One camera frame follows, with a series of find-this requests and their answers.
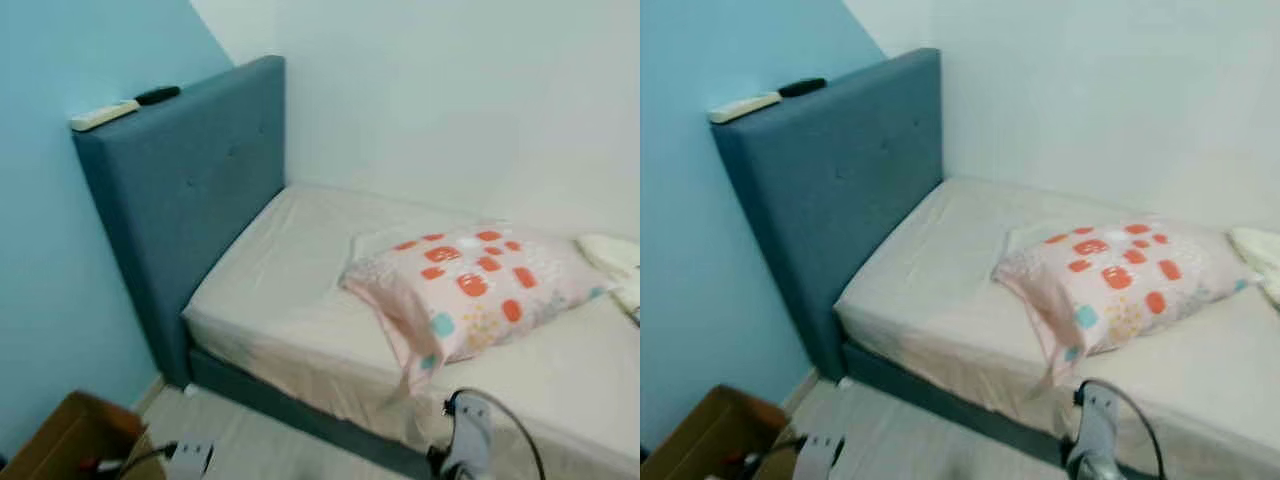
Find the cream cartoon print duvet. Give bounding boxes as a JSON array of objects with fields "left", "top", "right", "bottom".
[
  {"left": 577, "top": 234, "right": 641, "bottom": 321},
  {"left": 1228, "top": 226, "right": 1280, "bottom": 306}
]

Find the pink pillow with orange print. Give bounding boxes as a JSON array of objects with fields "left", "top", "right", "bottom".
[
  {"left": 340, "top": 222, "right": 616, "bottom": 406},
  {"left": 992, "top": 220, "right": 1263, "bottom": 396}
]

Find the white remote control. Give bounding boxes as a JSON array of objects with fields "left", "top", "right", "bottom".
[
  {"left": 68, "top": 99, "right": 141, "bottom": 132},
  {"left": 708, "top": 92, "right": 783, "bottom": 125}
]

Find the blue upholstered headboard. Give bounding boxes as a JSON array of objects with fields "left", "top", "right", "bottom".
[
  {"left": 72, "top": 55, "right": 289, "bottom": 389},
  {"left": 710, "top": 48, "right": 944, "bottom": 383}
]

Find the brown cardboard box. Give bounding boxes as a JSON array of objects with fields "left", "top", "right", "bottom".
[
  {"left": 640, "top": 385, "right": 801, "bottom": 480},
  {"left": 0, "top": 390, "right": 166, "bottom": 480}
]

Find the mattress with cream sheet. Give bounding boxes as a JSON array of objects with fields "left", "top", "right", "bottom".
[
  {"left": 835, "top": 177, "right": 1280, "bottom": 480},
  {"left": 182, "top": 183, "right": 641, "bottom": 480}
]

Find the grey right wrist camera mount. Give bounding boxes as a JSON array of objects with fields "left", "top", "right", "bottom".
[
  {"left": 1066, "top": 384, "right": 1123, "bottom": 480},
  {"left": 440, "top": 393, "right": 498, "bottom": 480}
]

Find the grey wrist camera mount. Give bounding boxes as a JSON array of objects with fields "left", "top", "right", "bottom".
[
  {"left": 168, "top": 437, "right": 216, "bottom": 480},
  {"left": 440, "top": 393, "right": 498, "bottom": 480},
  {"left": 1066, "top": 384, "right": 1123, "bottom": 480},
  {"left": 795, "top": 433, "right": 846, "bottom": 480}
]

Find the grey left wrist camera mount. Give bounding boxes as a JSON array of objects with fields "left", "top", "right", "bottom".
[
  {"left": 795, "top": 433, "right": 846, "bottom": 480},
  {"left": 168, "top": 437, "right": 216, "bottom": 480}
]

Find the blue bed frame base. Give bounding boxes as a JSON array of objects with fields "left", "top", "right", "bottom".
[
  {"left": 842, "top": 342, "right": 1081, "bottom": 480},
  {"left": 187, "top": 345, "right": 441, "bottom": 480}
]

